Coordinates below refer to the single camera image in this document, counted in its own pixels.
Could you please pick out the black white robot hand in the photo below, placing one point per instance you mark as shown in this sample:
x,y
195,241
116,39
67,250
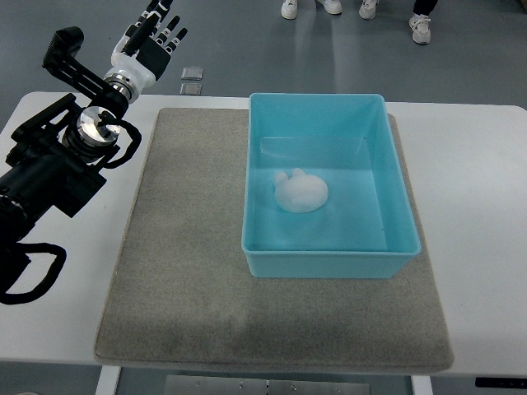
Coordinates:
x,y
142,54

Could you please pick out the white bunny toy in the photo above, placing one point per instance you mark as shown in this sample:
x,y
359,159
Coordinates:
x,y
299,192

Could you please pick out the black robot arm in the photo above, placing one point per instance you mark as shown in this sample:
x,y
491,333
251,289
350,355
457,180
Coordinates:
x,y
60,152

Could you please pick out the blue plastic box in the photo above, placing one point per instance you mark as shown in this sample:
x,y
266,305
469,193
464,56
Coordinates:
x,y
367,227

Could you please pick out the upper floor socket plate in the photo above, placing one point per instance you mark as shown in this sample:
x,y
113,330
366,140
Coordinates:
x,y
192,73

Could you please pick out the floor socket plate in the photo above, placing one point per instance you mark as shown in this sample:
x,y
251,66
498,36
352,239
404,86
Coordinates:
x,y
191,88
192,73

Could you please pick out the lower floor socket plate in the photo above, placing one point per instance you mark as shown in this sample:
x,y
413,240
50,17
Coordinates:
x,y
191,88

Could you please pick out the white shoe far left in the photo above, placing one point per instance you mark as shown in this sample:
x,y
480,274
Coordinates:
x,y
289,9

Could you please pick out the white shoe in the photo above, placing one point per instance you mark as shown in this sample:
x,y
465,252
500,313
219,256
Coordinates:
x,y
367,10
332,7
420,26
289,9

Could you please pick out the grey felt mat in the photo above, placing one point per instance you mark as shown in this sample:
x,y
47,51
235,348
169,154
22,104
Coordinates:
x,y
182,295

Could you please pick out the white shoe far right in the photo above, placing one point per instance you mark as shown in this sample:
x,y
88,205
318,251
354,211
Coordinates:
x,y
420,26

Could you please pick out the metal table crossbar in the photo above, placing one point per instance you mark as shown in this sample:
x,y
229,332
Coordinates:
x,y
179,384

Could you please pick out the black table control panel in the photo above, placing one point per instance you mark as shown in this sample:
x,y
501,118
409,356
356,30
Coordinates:
x,y
494,382

